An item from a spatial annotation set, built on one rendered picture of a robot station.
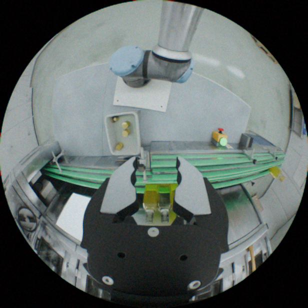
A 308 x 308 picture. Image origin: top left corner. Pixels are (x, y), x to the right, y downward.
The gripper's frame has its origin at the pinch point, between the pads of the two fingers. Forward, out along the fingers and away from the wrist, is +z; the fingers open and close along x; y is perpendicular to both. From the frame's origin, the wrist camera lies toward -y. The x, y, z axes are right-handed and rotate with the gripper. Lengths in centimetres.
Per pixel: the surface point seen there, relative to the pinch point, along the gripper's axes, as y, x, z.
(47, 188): 41, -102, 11
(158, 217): 42.6, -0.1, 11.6
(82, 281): 47, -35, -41
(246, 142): 11, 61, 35
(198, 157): 16.3, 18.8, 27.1
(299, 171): 80, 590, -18
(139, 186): 33.5, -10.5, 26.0
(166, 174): 24.0, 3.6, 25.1
